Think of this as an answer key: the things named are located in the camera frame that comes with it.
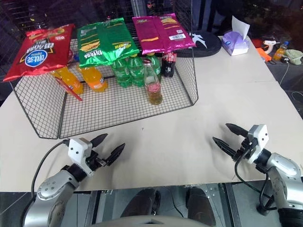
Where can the green crumpled cloth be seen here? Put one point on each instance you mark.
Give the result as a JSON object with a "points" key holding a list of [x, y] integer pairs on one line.
{"points": [[294, 56]]}

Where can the purple tissue box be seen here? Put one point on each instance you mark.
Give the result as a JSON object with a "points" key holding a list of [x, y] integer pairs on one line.
{"points": [[234, 45]]}

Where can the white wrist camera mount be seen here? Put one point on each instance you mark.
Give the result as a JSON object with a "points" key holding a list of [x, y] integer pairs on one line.
{"points": [[78, 151], [260, 139]]}

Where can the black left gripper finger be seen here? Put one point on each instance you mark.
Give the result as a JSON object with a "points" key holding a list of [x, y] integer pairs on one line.
{"points": [[99, 140], [114, 154]]}

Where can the red chip bag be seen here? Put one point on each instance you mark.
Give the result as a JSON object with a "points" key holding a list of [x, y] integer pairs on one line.
{"points": [[40, 52]]}

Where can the green chip bag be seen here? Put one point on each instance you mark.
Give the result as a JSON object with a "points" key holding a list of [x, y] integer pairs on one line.
{"points": [[104, 42]]}

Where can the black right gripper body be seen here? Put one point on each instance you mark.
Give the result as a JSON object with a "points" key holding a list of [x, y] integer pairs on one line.
{"points": [[247, 147]]}

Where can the black round cap white logo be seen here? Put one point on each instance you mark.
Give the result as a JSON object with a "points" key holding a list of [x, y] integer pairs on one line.
{"points": [[203, 43]]}

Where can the orange plastic object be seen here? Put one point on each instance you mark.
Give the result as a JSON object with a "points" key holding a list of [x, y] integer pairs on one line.
{"points": [[264, 54]]}

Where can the dark cola plastic bottle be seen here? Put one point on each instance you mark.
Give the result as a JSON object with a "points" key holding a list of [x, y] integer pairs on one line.
{"points": [[168, 66]]}

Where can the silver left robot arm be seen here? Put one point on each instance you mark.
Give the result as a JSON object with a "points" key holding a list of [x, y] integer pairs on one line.
{"points": [[52, 189]]}

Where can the green soda plastic bottle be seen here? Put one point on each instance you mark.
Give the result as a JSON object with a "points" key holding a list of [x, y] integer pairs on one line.
{"points": [[121, 73], [155, 62], [136, 72]]}

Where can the magenta chip bag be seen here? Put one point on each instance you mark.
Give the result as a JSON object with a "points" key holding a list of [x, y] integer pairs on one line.
{"points": [[158, 33]]}

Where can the white glue gun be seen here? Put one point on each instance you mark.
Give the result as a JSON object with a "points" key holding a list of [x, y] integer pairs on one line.
{"points": [[270, 44]]}

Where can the small orange juice bottle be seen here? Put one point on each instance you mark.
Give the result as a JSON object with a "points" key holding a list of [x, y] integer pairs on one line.
{"points": [[279, 53]]}

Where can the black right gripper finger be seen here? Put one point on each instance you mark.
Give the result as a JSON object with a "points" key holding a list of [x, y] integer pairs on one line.
{"points": [[237, 131], [225, 146]]}

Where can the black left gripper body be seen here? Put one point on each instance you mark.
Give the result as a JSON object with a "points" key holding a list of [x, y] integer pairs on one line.
{"points": [[94, 162]]}

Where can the orange soda plastic bottle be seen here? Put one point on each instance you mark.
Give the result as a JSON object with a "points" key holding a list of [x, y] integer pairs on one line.
{"points": [[94, 79], [69, 81]]}

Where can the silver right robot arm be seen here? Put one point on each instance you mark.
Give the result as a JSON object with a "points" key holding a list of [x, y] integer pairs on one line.
{"points": [[284, 175]]}

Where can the glass bottle with red label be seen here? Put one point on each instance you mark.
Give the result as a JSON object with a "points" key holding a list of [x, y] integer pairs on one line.
{"points": [[154, 88]]}

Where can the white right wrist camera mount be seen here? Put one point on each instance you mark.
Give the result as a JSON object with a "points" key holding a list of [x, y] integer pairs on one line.
{"points": [[260, 139]]}

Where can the red flat strip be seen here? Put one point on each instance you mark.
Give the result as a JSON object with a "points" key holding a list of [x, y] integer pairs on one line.
{"points": [[71, 91]]}

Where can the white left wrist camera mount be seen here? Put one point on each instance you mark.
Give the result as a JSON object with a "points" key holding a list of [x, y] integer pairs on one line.
{"points": [[78, 151]]}

